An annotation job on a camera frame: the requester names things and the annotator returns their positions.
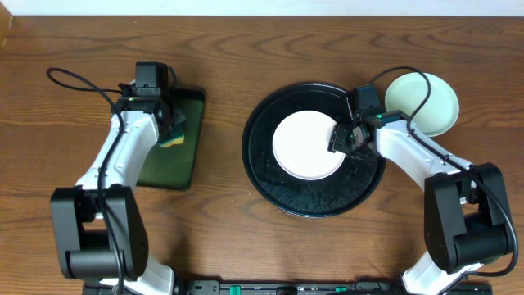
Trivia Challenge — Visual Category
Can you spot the green yellow sponge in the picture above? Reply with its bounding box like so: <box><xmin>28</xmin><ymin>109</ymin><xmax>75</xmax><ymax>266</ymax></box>
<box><xmin>158</xmin><ymin>126</ymin><xmax>185</xmax><ymax>148</ymax></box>

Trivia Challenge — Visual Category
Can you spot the pink plate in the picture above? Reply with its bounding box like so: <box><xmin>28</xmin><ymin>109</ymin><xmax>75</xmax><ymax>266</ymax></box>
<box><xmin>272</xmin><ymin>111</ymin><xmax>346</xmax><ymax>181</ymax></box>

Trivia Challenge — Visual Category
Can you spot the mint green plate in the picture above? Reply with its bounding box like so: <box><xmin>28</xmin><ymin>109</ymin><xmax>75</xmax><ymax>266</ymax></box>
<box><xmin>385</xmin><ymin>73</ymin><xmax>459</xmax><ymax>137</ymax></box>

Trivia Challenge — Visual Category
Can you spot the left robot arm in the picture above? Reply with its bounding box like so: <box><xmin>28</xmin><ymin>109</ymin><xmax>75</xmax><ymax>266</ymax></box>
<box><xmin>50</xmin><ymin>84</ymin><xmax>178</xmax><ymax>294</ymax></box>

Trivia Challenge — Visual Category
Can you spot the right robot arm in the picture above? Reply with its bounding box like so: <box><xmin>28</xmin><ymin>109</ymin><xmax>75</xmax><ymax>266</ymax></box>
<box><xmin>328</xmin><ymin>111</ymin><xmax>519</xmax><ymax>294</ymax></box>

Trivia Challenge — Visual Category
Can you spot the round black tray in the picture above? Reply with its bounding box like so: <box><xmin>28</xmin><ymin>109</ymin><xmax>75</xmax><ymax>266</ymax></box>
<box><xmin>242</xmin><ymin>83</ymin><xmax>386</xmax><ymax>217</ymax></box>

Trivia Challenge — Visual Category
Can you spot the black rectangular tray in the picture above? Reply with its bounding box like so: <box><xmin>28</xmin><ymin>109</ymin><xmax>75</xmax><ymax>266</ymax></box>
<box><xmin>138</xmin><ymin>88</ymin><xmax>206</xmax><ymax>190</ymax></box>

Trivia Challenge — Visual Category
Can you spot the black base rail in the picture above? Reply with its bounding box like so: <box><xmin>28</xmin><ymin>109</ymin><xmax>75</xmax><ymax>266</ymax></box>
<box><xmin>81</xmin><ymin>279</ymin><xmax>494</xmax><ymax>295</ymax></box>

